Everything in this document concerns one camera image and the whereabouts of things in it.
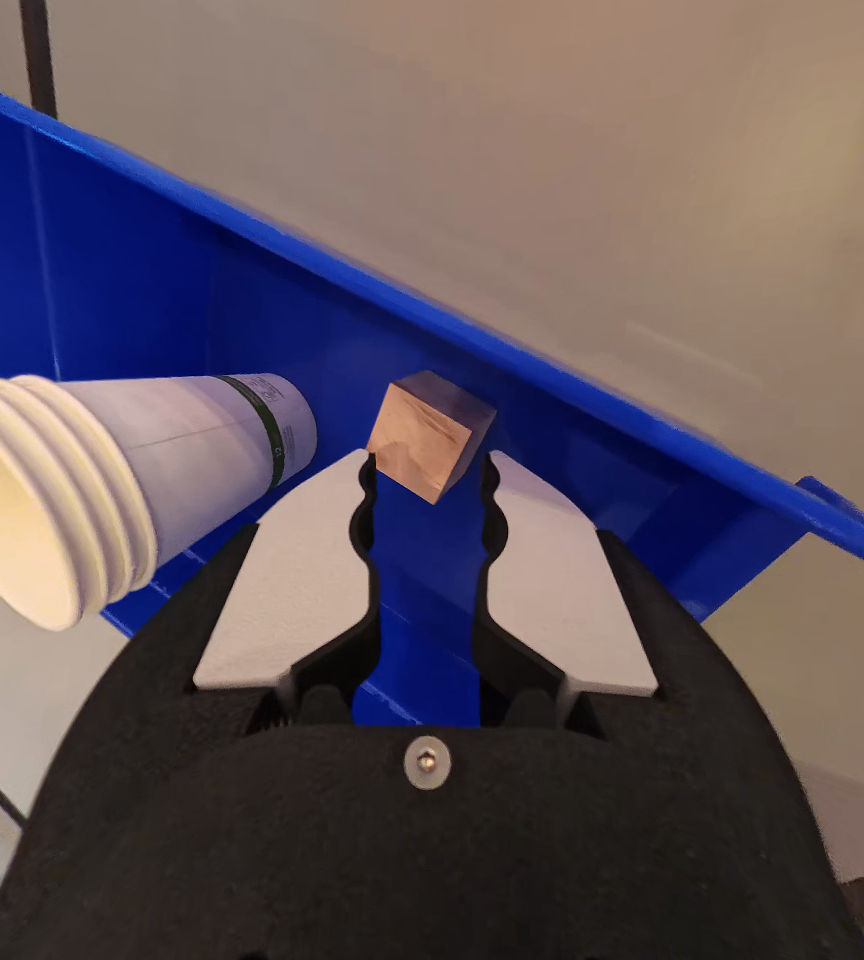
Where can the small wooden cube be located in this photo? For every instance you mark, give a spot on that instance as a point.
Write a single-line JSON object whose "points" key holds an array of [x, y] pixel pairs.
{"points": [[417, 442]]}

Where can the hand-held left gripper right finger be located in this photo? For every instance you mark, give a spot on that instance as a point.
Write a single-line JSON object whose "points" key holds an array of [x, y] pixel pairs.
{"points": [[567, 607]]}

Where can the blue plastic bin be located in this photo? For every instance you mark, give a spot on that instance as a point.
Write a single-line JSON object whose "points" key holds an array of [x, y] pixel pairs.
{"points": [[139, 285]]}

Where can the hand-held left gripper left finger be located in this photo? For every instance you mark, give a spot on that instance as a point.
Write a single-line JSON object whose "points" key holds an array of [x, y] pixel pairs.
{"points": [[282, 600]]}

